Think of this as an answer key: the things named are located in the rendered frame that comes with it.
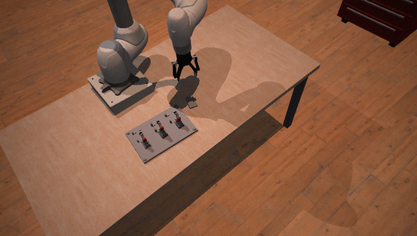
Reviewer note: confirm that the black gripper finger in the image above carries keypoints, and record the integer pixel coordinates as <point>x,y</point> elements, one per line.
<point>177,73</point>
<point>197,66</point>

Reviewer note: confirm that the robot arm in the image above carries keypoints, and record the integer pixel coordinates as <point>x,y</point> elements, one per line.
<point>115,57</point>

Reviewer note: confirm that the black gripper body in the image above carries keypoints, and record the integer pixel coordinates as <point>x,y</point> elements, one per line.
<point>184,58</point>

